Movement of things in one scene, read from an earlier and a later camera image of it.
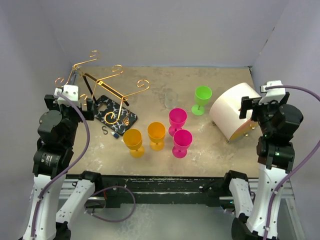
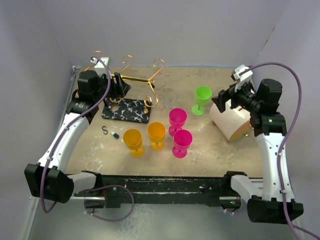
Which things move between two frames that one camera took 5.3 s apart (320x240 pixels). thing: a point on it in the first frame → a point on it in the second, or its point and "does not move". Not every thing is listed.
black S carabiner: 104,129 does not move
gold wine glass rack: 87,87 → 131,110
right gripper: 248,103 → 224,95
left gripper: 51,103 → 120,89
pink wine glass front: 182,139 does not move
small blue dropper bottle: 115,135 does not move
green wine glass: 202,95 does not move
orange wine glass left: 133,139 does not move
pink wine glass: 177,117 does not move
